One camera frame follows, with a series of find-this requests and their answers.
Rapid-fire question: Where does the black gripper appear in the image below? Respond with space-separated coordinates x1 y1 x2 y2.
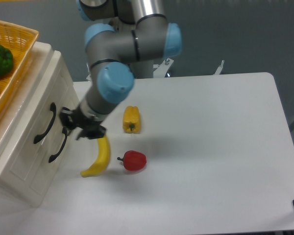
59 107 106 140

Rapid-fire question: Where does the white top drawer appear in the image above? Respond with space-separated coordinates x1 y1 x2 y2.
0 42 79 180

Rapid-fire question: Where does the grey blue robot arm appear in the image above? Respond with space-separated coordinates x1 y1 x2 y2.
59 0 182 139

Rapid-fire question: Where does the white drawer cabinet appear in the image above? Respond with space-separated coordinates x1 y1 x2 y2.
0 42 79 207

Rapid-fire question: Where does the yellow banana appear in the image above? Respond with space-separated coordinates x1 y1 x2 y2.
80 135 111 178

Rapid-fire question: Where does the yellow bell pepper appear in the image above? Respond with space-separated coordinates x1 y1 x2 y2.
122 106 141 134

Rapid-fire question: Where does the red bell pepper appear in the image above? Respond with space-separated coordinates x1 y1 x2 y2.
117 150 147 171

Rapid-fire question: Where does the green bell pepper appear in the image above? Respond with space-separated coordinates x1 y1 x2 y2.
0 45 13 76

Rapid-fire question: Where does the yellow woven basket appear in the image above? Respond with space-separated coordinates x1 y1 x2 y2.
0 21 39 115

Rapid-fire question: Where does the black lower drawer handle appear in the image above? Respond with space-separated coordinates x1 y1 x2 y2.
48 127 68 164

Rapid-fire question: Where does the black drawer handle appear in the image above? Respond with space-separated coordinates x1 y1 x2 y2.
33 102 57 144
48 127 68 164

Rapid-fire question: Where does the black top drawer handle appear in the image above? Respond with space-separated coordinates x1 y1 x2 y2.
33 102 57 144

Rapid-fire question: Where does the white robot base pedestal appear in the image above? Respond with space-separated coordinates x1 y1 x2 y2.
129 60 154 79

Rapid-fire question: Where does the white metal mounting bracket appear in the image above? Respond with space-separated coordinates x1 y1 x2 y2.
153 58 174 78

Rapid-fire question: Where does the white bracket behind table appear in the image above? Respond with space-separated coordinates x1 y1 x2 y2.
214 60 224 75

